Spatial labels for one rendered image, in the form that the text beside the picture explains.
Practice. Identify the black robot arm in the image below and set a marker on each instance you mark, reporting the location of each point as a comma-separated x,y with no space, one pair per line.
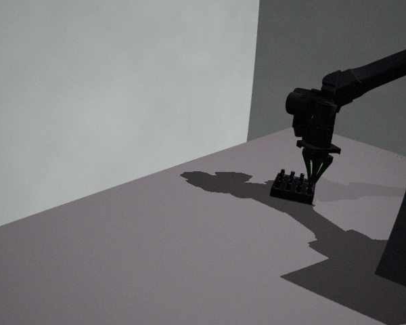
338,89

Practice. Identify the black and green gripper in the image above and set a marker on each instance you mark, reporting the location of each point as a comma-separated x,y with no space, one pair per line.
318,151

